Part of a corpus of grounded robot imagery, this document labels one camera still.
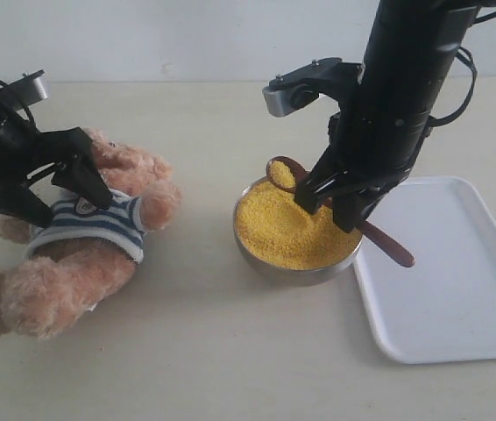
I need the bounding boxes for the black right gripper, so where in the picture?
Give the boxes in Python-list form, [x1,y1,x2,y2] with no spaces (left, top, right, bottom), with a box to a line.
[295,94,435,232]

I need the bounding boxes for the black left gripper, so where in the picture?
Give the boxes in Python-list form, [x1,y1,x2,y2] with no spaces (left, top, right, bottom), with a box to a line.
[0,101,112,227]

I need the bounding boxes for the dark red wooden spoon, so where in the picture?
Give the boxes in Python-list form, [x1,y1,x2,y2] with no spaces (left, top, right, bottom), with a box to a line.
[266,156,415,268]

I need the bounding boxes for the brown plush teddy bear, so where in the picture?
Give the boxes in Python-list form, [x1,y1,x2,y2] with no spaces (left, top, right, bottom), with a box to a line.
[0,128,181,339]

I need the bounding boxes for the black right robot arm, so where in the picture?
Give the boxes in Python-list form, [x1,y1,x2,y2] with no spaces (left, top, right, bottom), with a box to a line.
[295,1,496,232]

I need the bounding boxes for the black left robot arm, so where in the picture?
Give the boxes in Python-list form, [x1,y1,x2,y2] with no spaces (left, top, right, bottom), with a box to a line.
[0,101,112,227]

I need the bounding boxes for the yellow millet grains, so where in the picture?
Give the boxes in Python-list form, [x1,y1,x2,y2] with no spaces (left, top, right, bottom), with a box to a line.
[234,179,362,271]

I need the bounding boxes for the steel bowl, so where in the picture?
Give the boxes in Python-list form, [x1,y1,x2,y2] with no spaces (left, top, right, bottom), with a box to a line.
[233,177,363,288]

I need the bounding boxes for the white plastic tray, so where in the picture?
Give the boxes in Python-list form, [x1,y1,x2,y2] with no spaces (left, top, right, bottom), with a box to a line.
[355,176,496,364]

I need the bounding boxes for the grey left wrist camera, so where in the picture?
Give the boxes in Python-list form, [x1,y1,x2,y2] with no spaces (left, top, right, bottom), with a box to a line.
[0,69,49,111]

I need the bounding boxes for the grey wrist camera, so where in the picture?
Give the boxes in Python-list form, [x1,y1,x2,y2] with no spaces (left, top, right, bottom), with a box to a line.
[262,57,363,118]
[0,69,49,111]

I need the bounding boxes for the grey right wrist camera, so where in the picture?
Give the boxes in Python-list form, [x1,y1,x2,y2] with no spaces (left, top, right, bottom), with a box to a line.
[262,57,363,118]

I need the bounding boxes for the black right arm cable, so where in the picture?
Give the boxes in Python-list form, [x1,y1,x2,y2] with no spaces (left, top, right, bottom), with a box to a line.
[427,0,496,128]

